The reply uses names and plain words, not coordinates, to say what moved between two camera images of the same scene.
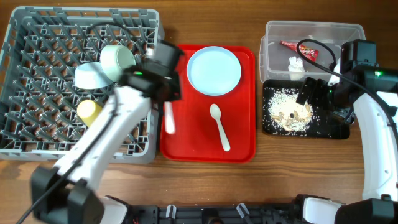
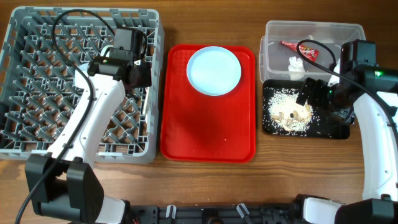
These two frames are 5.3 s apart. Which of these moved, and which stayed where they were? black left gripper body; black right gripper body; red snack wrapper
Moved: black left gripper body
Stayed: red snack wrapper; black right gripper body
